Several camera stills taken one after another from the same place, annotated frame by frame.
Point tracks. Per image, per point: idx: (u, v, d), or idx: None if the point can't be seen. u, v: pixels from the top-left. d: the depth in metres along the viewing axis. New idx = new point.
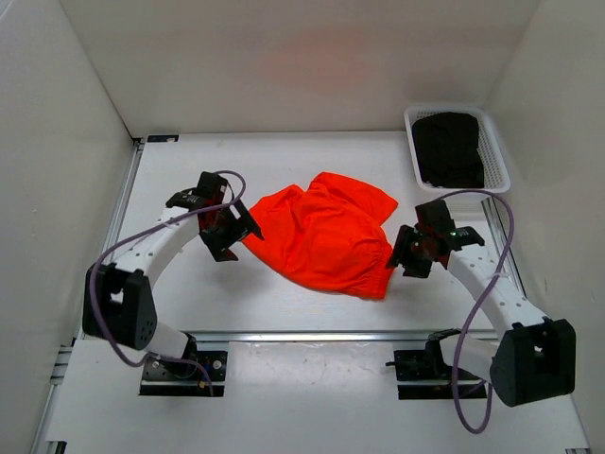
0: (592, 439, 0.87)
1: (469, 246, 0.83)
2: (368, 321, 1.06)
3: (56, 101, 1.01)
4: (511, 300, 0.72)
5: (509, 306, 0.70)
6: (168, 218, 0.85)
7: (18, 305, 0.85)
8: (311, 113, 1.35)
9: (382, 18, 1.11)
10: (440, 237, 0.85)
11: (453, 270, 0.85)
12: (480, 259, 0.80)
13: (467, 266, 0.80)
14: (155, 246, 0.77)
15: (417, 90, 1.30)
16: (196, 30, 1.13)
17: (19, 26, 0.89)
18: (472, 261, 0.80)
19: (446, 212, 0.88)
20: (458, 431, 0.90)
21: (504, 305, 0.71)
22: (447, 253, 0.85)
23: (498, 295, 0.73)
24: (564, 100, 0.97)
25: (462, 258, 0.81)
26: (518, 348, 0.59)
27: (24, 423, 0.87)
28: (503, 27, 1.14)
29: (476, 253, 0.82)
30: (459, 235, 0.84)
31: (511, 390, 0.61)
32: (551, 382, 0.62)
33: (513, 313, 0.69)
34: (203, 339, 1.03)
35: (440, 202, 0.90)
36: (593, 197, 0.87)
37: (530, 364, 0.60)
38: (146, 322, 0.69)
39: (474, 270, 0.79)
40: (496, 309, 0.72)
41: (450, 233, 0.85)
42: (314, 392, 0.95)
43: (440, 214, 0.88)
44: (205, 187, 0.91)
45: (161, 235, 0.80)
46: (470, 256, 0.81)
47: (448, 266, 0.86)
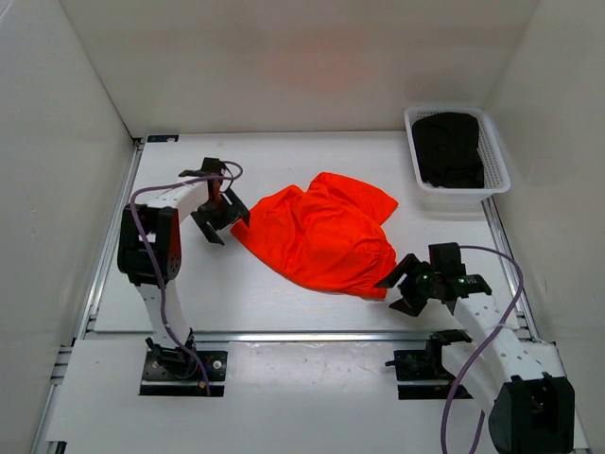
0: (591, 440, 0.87)
1: (475, 294, 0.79)
2: (368, 321, 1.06)
3: (56, 101, 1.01)
4: (513, 351, 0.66)
5: (510, 358, 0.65)
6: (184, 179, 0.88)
7: (18, 304, 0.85)
8: (310, 113, 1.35)
9: (382, 18, 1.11)
10: (448, 284, 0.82)
11: (458, 319, 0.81)
12: (486, 309, 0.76)
13: (472, 314, 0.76)
14: (180, 195, 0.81)
15: (417, 90, 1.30)
16: (196, 30, 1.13)
17: (19, 26, 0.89)
18: (476, 311, 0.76)
19: (458, 256, 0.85)
20: (458, 431, 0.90)
21: (504, 357, 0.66)
22: (454, 299, 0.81)
23: (499, 346, 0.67)
24: (565, 99, 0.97)
25: (468, 306, 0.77)
26: (515, 402, 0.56)
27: (24, 423, 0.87)
28: (504, 27, 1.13)
29: (481, 302, 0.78)
30: (468, 283, 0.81)
31: (508, 445, 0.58)
32: (549, 441, 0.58)
33: (512, 366, 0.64)
34: (203, 339, 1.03)
35: (453, 245, 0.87)
36: (594, 196, 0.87)
37: (528, 421, 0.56)
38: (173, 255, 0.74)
39: (477, 319, 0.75)
40: (496, 360, 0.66)
41: (458, 280, 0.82)
42: (314, 391, 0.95)
43: (450, 257, 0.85)
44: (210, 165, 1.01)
45: (180, 188, 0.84)
46: (475, 306, 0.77)
47: (453, 312, 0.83)
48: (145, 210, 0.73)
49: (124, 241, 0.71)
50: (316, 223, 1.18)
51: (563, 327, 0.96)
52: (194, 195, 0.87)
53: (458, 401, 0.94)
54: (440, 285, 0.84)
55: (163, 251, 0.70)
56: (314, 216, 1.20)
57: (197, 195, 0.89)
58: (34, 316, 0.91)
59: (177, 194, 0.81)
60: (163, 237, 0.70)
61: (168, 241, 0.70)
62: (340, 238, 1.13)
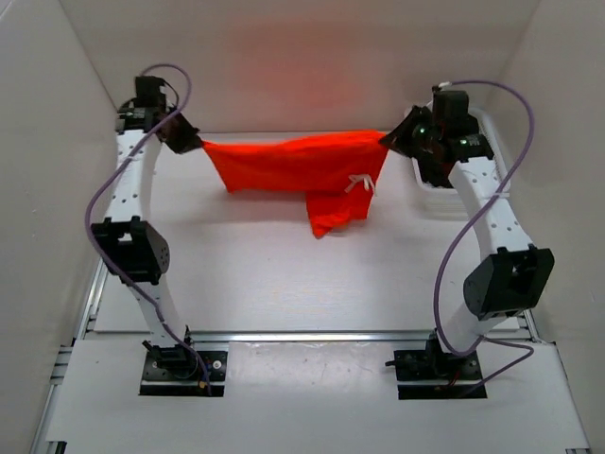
0: (592, 439, 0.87)
1: (476, 159, 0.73)
2: (369, 321, 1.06)
3: (56, 101, 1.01)
4: (504, 223, 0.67)
5: (500, 230, 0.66)
6: (129, 147, 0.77)
7: (18, 303, 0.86)
8: (311, 112, 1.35)
9: (381, 18, 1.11)
10: (448, 145, 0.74)
11: (453, 180, 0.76)
12: (485, 175, 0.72)
13: (469, 181, 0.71)
14: (136, 185, 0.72)
15: (417, 90, 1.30)
16: (195, 30, 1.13)
17: (19, 26, 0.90)
18: (475, 177, 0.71)
19: (464, 110, 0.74)
20: (458, 430, 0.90)
21: (494, 228, 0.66)
22: (451, 162, 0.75)
23: (491, 217, 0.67)
24: (564, 99, 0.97)
25: (465, 172, 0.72)
26: (493, 270, 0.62)
27: (24, 423, 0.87)
28: (503, 27, 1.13)
29: (482, 167, 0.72)
30: (470, 145, 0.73)
31: (477, 301, 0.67)
32: (516, 304, 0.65)
33: (501, 237, 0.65)
34: (201, 339, 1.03)
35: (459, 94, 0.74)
36: (593, 195, 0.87)
37: (502, 284, 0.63)
38: (161, 250, 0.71)
39: (475, 186, 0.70)
40: (486, 231, 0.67)
41: (459, 140, 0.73)
42: (314, 392, 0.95)
43: (457, 113, 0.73)
44: (146, 91, 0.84)
45: (131, 170, 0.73)
46: (474, 169, 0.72)
47: (449, 173, 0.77)
48: (110, 229, 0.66)
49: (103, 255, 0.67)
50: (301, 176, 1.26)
51: (563, 326, 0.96)
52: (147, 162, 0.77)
53: (458, 400, 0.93)
54: (440, 145, 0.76)
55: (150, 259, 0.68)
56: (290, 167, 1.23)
57: (149, 158, 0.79)
58: (34, 315, 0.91)
59: (131, 184, 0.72)
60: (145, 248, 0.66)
61: (149, 251, 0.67)
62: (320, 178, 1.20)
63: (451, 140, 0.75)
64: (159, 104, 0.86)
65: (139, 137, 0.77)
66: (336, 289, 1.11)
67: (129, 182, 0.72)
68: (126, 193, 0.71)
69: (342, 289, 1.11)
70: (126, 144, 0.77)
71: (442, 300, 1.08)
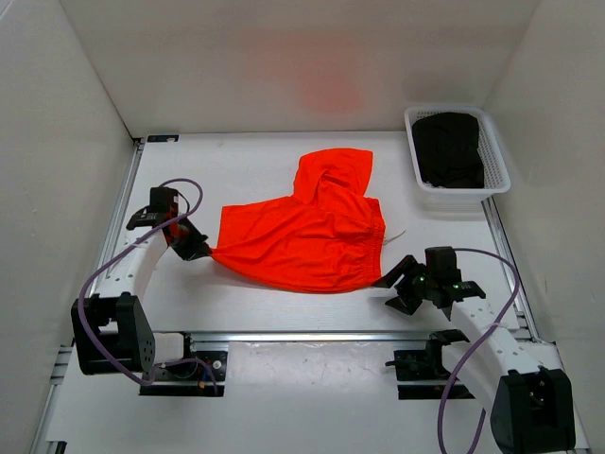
0: (591, 439, 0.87)
1: (471, 298, 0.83)
2: (370, 321, 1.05)
3: (55, 101, 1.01)
4: (509, 348, 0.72)
5: (507, 355, 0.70)
6: (135, 237, 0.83)
7: (18, 304, 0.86)
8: (311, 113, 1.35)
9: (381, 20, 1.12)
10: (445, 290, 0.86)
11: (456, 322, 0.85)
12: (481, 311, 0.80)
13: (468, 316, 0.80)
14: (133, 268, 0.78)
15: (417, 90, 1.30)
16: (195, 30, 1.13)
17: (19, 25, 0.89)
18: (473, 312, 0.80)
19: (454, 264, 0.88)
20: (459, 431, 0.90)
21: (501, 353, 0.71)
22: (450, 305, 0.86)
23: (494, 343, 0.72)
24: (565, 99, 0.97)
25: (463, 309, 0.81)
26: (512, 396, 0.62)
27: (24, 423, 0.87)
28: (504, 28, 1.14)
29: (476, 305, 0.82)
30: (461, 288, 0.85)
31: (509, 438, 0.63)
32: (549, 435, 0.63)
33: (509, 360, 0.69)
34: (201, 338, 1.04)
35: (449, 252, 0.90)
36: (594, 196, 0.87)
37: (527, 411, 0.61)
38: (146, 341, 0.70)
39: (474, 321, 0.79)
40: (493, 357, 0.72)
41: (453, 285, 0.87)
42: (314, 391, 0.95)
43: (446, 265, 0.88)
44: (161, 200, 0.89)
45: (133, 255, 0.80)
46: (471, 307, 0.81)
47: (451, 318, 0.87)
48: (97, 303, 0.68)
49: (85, 347, 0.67)
50: (315, 200, 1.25)
51: (563, 327, 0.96)
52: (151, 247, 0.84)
53: (458, 400, 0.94)
54: (436, 290, 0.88)
55: (132, 348, 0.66)
56: (295, 217, 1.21)
57: (154, 250, 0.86)
58: (34, 315, 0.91)
59: (129, 268, 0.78)
60: (127, 330, 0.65)
61: (132, 331, 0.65)
62: (319, 250, 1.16)
63: (446, 287, 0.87)
64: (172, 210, 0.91)
65: (145, 232, 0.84)
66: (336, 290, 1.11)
67: (126, 265, 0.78)
68: (122, 272, 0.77)
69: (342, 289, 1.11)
70: (133, 235, 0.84)
71: None
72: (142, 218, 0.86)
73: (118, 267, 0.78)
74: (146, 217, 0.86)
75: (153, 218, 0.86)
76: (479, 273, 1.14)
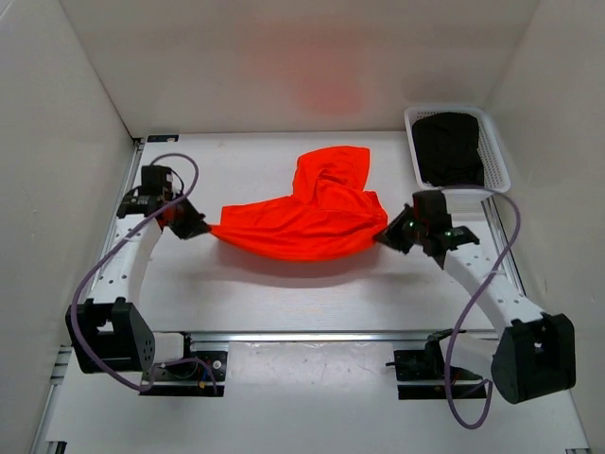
0: (591, 438, 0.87)
1: (465, 246, 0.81)
2: (368, 321, 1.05)
3: (55, 100, 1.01)
4: (509, 296, 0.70)
5: (508, 304, 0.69)
6: (127, 229, 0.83)
7: (18, 303, 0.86)
8: (311, 113, 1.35)
9: (381, 19, 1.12)
10: (437, 238, 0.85)
11: (449, 270, 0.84)
12: (476, 257, 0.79)
13: (464, 264, 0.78)
14: (127, 266, 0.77)
15: (417, 90, 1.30)
16: (195, 30, 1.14)
17: (19, 25, 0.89)
18: (468, 260, 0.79)
19: (443, 207, 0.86)
20: (459, 431, 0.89)
21: (502, 302, 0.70)
22: (442, 253, 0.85)
23: (495, 293, 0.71)
24: (564, 99, 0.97)
25: (459, 258, 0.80)
26: (517, 346, 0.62)
27: (24, 423, 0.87)
28: (503, 27, 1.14)
29: (473, 252, 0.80)
30: (455, 235, 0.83)
31: (513, 387, 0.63)
32: (552, 380, 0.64)
33: (511, 310, 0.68)
34: (201, 338, 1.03)
35: (438, 195, 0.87)
36: (593, 196, 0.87)
37: (530, 358, 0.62)
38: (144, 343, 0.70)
39: (470, 269, 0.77)
40: (495, 306, 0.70)
41: (445, 233, 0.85)
42: (314, 392, 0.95)
43: (437, 210, 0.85)
44: (152, 180, 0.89)
45: (124, 253, 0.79)
46: (466, 255, 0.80)
47: (444, 266, 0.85)
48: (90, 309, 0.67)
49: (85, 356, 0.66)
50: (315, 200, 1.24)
51: None
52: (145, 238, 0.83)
53: (458, 400, 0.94)
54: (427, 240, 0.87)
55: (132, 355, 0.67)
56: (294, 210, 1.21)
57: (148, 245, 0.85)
58: (34, 315, 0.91)
59: (121, 267, 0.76)
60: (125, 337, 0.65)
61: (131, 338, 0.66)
62: (319, 238, 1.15)
63: (438, 234, 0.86)
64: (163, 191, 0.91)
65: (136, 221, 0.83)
66: (336, 290, 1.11)
67: (119, 263, 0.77)
68: (115, 273, 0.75)
69: (342, 289, 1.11)
70: (125, 227, 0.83)
71: (442, 300, 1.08)
72: (133, 201, 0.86)
73: (110, 266, 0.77)
74: (136, 200, 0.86)
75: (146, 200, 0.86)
76: None
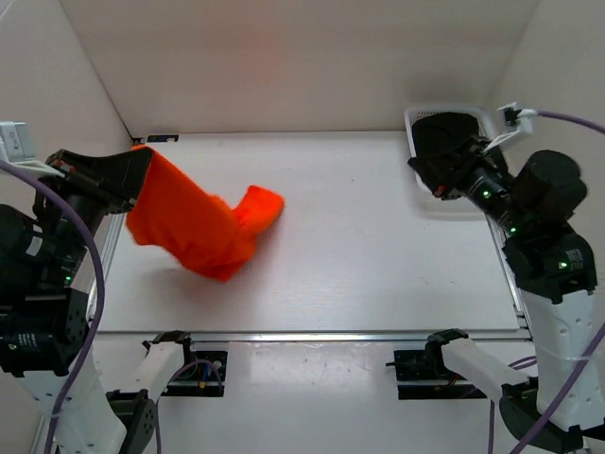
0: (592, 439, 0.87)
1: (573, 301, 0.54)
2: (368, 321, 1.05)
3: (54, 99, 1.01)
4: (586, 392, 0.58)
5: (579, 401, 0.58)
6: (45, 392, 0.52)
7: None
8: (311, 112, 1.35)
9: (381, 18, 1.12)
10: (537, 257, 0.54)
11: (527, 301, 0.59)
12: (579, 324, 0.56)
13: (556, 330, 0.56)
14: (87, 431, 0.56)
15: (417, 90, 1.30)
16: (195, 29, 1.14)
17: (19, 24, 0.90)
18: (564, 327, 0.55)
19: (573, 205, 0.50)
20: (459, 430, 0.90)
21: (573, 399, 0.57)
22: (526, 280, 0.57)
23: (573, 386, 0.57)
24: (564, 98, 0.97)
25: (556, 317, 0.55)
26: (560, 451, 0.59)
27: (24, 424, 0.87)
28: (503, 27, 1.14)
29: (578, 310, 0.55)
30: (569, 269, 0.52)
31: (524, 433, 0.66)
32: None
33: (578, 412, 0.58)
34: (201, 338, 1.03)
35: (577, 185, 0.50)
36: None
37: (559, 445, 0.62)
38: (145, 420, 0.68)
39: (561, 338, 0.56)
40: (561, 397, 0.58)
41: (559, 259, 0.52)
42: (314, 391, 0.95)
43: (559, 210, 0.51)
44: (4, 281, 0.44)
45: (64, 422, 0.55)
46: (569, 316, 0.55)
47: (522, 287, 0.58)
48: None
49: None
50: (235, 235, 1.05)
51: None
52: (79, 382, 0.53)
53: (458, 400, 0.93)
54: (521, 253, 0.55)
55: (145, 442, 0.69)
56: (201, 244, 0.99)
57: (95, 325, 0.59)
58: None
59: (79, 437, 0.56)
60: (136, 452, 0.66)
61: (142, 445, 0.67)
62: (190, 253, 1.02)
63: (541, 251, 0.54)
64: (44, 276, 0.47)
65: (59, 386, 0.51)
66: (336, 290, 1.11)
67: (72, 431, 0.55)
68: (77, 445, 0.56)
69: (342, 289, 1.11)
70: (39, 389, 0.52)
71: (442, 301, 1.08)
72: (16, 348, 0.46)
73: (61, 434, 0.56)
74: (19, 346, 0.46)
75: (34, 343, 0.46)
76: (480, 273, 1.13)
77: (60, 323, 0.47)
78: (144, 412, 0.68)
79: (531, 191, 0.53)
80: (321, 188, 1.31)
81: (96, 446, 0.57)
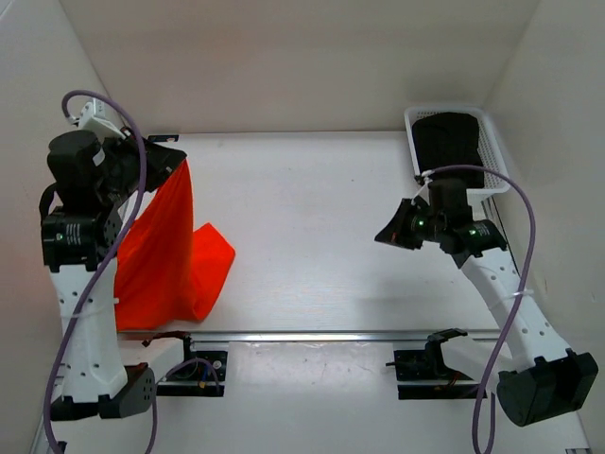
0: (592, 439, 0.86)
1: (489, 252, 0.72)
2: (369, 321, 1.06)
3: (54, 98, 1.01)
4: (534, 326, 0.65)
5: (531, 335, 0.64)
6: (73, 293, 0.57)
7: (18, 303, 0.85)
8: (311, 112, 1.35)
9: (381, 17, 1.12)
10: (458, 235, 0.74)
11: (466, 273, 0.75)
12: (503, 270, 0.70)
13: (488, 277, 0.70)
14: (97, 347, 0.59)
15: (417, 90, 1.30)
16: (195, 29, 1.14)
17: (19, 23, 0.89)
18: (492, 273, 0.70)
19: (463, 200, 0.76)
20: (459, 430, 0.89)
21: (526, 333, 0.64)
22: (461, 253, 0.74)
23: (520, 322, 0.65)
24: (563, 97, 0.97)
25: (483, 269, 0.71)
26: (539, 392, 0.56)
27: (24, 424, 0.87)
28: (503, 26, 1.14)
29: (497, 261, 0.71)
30: (479, 235, 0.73)
31: (520, 413, 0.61)
32: (560, 406, 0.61)
33: (535, 344, 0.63)
34: (201, 338, 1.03)
35: (458, 185, 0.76)
36: (592, 193, 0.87)
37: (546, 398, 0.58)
38: (145, 383, 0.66)
39: (494, 283, 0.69)
40: (517, 335, 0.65)
41: (469, 230, 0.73)
42: (314, 391, 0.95)
43: (456, 202, 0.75)
44: (71, 180, 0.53)
45: (81, 330, 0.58)
46: (492, 266, 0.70)
47: (461, 266, 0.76)
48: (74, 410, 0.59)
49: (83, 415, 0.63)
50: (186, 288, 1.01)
51: (563, 326, 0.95)
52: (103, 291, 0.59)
53: (458, 400, 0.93)
54: (446, 236, 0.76)
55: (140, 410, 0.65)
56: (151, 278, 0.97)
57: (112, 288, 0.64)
58: (33, 315, 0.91)
59: (89, 353, 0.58)
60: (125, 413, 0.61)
61: (133, 408, 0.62)
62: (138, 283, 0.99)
63: (458, 229, 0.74)
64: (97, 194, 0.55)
65: (86, 281, 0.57)
66: (336, 290, 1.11)
67: (84, 345, 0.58)
68: (82, 364, 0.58)
69: (342, 289, 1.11)
70: (67, 288, 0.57)
71: (442, 301, 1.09)
72: (60, 238, 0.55)
73: (72, 348, 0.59)
74: (65, 236, 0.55)
75: (78, 235, 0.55)
76: None
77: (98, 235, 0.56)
78: (146, 373, 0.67)
79: (438, 200, 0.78)
80: (321, 188, 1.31)
81: (102, 369, 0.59)
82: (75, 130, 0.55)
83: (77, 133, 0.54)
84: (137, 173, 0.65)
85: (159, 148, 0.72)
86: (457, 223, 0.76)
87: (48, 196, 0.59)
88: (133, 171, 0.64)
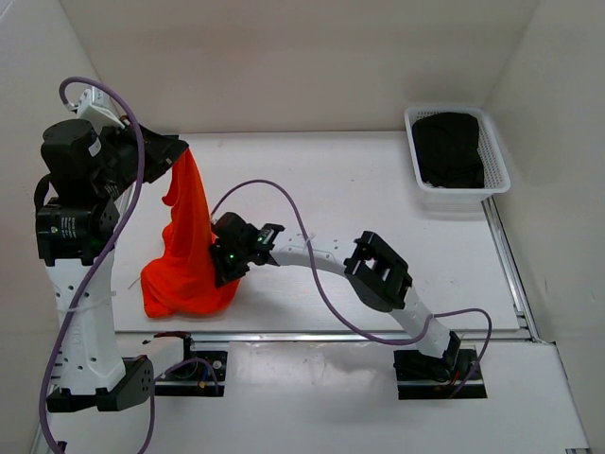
0: (591, 438, 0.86)
1: (279, 235, 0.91)
2: (369, 321, 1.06)
3: (55, 99, 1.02)
4: (330, 247, 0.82)
5: (333, 253, 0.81)
6: (68, 286, 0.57)
7: (18, 303, 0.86)
8: (311, 113, 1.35)
9: (380, 18, 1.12)
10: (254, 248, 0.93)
11: (281, 261, 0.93)
12: (292, 238, 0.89)
13: (288, 251, 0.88)
14: (93, 342, 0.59)
15: (417, 90, 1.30)
16: (195, 29, 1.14)
17: (20, 24, 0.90)
18: (289, 245, 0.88)
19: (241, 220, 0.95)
20: (459, 429, 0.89)
21: (329, 255, 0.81)
22: (268, 256, 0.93)
23: (321, 252, 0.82)
24: (562, 98, 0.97)
25: (283, 249, 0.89)
26: (362, 275, 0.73)
27: (24, 424, 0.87)
28: (502, 27, 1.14)
29: (286, 236, 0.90)
30: (266, 237, 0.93)
31: (383, 301, 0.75)
32: (396, 273, 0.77)
33: (338, 253, 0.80)
34: (201, 339, 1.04)
35: (231, 217, 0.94)
36: (591, 193, 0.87)
37: (373, 274, 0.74)
38: (144, 374, 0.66)
39: (294, 251, 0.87)
40: (328, 261, 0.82)
41: (257, 240, 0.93)
42: (313, 392, 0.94)
43: (238, 226, 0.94)
44: (67, 169, 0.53)
45: (78, 324, 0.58)
46: (285, 243, 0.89)
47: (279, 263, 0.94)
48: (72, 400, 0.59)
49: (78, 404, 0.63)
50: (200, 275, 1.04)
51: (563, 326, 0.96)
52: (98, 282, 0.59)
53: (459, 400, 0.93)
54: (245, 252, 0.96)
55: (138, 399, 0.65)
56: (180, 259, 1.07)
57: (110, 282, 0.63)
58: (34, 315, 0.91)
59: (85, 347, 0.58)
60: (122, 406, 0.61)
61: (131, 398, 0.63)
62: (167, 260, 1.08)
63: (252, 244, 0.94)
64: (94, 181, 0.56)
65: (82, 274, 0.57)
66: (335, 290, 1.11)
67: (81, 340, 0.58)
68: (79, 357, 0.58)
69: (341, 289, 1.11)
70: (63, 280, 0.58)
71: (442, 301, 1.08)
72: (56, 231, 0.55)
73: (67, 342, 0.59)
74: (60, 229, 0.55)
75: (72, 226, 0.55)
76: (479, 273, 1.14)
77: (93, 227, 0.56)
78: (144, 364, 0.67)
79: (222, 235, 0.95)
80: (319, 188, 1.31)
81: (99, 363, 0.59)
82: (72, 120, 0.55)
83: (69, 125, 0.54)
84: (134, 164, 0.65)
85: (158, 138, 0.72)
86: (251, 241, 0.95)
87: (43, 187, 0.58)
88: (130, 162, 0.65)
